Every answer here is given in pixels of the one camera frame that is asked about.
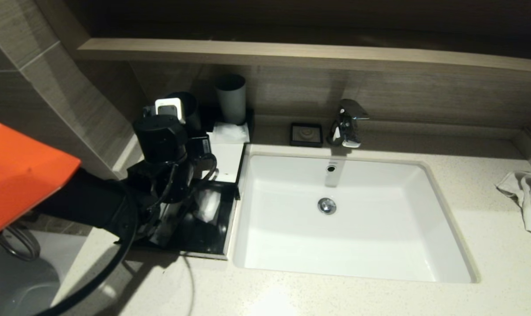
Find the chrome sink drain stopper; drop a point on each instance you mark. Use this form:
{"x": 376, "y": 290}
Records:
{"x": 326, "y": 206}

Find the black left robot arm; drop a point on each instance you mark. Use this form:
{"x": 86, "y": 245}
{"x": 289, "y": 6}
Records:
{"x": 28, "y": 175}

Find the black square soap dish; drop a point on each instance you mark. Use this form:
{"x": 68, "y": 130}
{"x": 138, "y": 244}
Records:
{"x": 306, "y": 134}

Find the black sliding drawer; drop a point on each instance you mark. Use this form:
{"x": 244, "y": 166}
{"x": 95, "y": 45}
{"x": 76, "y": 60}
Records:
{"x": 212, "y": 237}

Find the white rectangular sink basin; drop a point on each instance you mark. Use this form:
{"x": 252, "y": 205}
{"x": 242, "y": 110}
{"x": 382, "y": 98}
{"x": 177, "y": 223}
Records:
{"x": 357, "y": 237}

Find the chrome sink faucet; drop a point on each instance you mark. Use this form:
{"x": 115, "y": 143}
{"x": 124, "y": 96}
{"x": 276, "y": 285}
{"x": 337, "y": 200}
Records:
{"x": 346, "y": 129}

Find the black tumbler cup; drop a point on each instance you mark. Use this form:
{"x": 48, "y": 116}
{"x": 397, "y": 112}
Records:
{"x": 190, "y": 105}

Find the white ribbed tray mat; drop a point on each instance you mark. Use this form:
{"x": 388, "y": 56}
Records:
{"x": 225, "y": 162}

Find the grey tumbler cup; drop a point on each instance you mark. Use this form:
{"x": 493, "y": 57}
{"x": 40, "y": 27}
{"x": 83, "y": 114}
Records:
{"x": 232, "y": 105}

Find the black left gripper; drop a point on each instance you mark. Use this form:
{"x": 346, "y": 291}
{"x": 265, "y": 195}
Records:
{"x": 201, "y": 151}

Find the white bathtub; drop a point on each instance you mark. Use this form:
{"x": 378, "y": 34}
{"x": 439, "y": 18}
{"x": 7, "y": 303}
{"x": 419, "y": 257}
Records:
{"x": 15, "y": 285}

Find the wooden wall shelf ledge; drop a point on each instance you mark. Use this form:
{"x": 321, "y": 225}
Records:
{"x": 291, "y": 55}

